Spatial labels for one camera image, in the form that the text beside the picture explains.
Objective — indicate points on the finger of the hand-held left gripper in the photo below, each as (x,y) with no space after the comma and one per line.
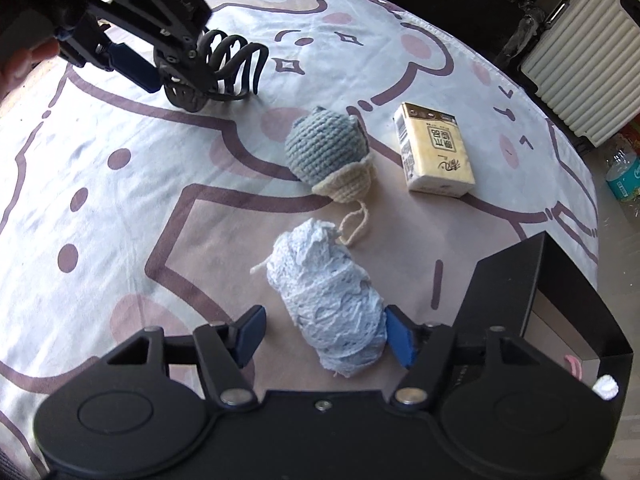
(185,70)
(135,66)

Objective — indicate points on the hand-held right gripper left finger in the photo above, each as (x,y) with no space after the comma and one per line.
(250,335)

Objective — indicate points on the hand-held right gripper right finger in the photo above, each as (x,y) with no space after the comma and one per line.
(400,337)

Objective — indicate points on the dark brown hair claw clip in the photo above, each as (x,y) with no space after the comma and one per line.
(240,60)

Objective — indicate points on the white lace roll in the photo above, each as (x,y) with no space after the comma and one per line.
(325,300)

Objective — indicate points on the black cardboard box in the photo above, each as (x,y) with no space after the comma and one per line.
(505,290)

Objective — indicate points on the beige tissue pack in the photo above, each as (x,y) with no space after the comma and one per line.
(435,155)

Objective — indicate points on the pink crochet doll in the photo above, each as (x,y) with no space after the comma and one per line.
(605,388)

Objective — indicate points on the person's left hand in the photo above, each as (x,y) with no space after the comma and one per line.
(22,67)

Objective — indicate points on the cartoon bear printed blanket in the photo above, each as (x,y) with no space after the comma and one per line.
(150,185)

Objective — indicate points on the shrink-wrapped water bottle pack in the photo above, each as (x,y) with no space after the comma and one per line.
(625,175)

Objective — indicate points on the crumpled plastic wrap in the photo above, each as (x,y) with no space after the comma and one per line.
(525,35)

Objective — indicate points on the white ribbed suitcase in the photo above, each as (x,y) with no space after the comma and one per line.
(590,60)

